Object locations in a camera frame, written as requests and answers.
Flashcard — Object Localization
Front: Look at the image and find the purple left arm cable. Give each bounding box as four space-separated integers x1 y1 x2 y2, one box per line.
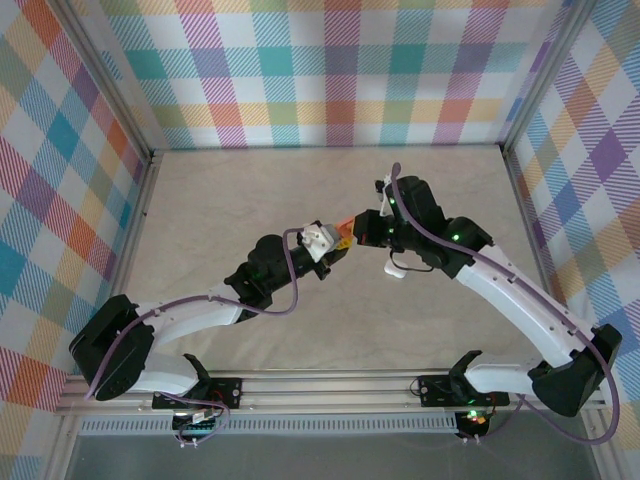
84 227 309 449

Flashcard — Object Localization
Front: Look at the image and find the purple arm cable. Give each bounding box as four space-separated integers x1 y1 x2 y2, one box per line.
390 162 624 446
84 227 309 449

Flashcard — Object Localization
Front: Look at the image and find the thin black wire loop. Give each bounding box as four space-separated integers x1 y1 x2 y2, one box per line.
386 248 437 276

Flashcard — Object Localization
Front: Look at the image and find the aluminium frame side rail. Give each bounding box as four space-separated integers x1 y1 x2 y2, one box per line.
44 149 164 480
499 144 609 480

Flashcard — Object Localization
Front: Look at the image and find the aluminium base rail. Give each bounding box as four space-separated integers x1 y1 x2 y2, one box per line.
55 368 609 416

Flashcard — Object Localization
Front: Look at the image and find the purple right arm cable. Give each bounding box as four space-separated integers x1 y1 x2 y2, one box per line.
390 162 624 446

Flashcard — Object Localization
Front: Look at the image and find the grey slotted cable duct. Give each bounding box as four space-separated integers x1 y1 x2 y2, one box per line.
78 418 460 437

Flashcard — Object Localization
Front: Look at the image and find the aluminium frame post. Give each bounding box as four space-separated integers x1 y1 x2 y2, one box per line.
499 0 604 154
49 0 159 161

